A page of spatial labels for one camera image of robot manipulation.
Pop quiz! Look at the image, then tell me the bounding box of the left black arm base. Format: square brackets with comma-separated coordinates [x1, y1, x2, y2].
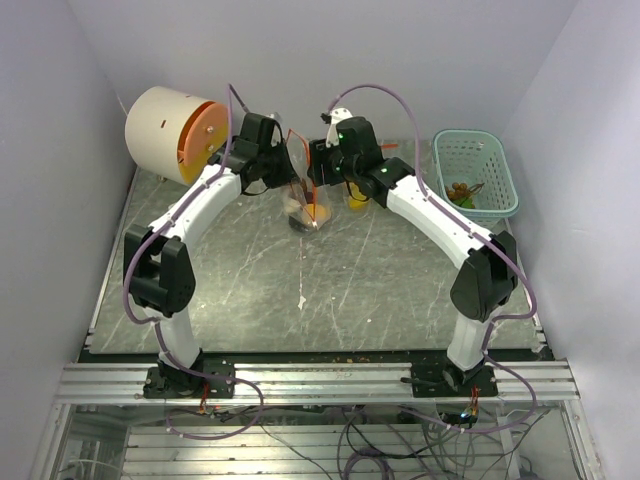
[143, 359, 235, 399]

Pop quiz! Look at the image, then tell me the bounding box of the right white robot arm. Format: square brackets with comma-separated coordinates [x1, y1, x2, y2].
[308, 108, 518, 396]

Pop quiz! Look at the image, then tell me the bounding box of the fake dark purple fruit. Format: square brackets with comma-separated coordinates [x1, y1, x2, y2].
[288, 216, 313, 234]

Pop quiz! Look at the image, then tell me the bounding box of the fake orange fruit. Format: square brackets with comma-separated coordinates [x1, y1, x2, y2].
[301, 204, 331, 229]

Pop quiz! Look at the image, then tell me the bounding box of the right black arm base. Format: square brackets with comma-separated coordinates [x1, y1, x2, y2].
[400, 360, 498, 398]

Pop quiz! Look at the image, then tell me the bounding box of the fake orange mango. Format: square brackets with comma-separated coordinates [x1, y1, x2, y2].
[346, 182, 370, 211]

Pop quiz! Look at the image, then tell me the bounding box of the teal plastic basket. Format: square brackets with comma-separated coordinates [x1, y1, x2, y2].
[432, 129, 519, 229]

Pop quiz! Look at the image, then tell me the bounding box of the fake longan bunch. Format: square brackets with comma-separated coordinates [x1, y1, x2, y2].
[445, 183, 484, 209]

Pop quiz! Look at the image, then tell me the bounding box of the fake mushroom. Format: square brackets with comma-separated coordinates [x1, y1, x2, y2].
[282, 193, 303, 216]

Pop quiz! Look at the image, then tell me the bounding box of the aluminium frame rail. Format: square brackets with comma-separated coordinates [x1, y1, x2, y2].
[54, 361, 580, 406]

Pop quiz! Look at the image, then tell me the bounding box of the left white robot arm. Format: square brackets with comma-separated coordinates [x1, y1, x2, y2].
[123, 113, 296, 397]

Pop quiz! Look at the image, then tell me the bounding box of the white cylinder drawer unit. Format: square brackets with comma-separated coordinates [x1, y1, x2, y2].
[125, 86, 229, 186]

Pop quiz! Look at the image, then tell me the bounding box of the clear zip bag red seal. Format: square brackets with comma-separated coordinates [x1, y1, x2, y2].
[281, 129, 332, 233]

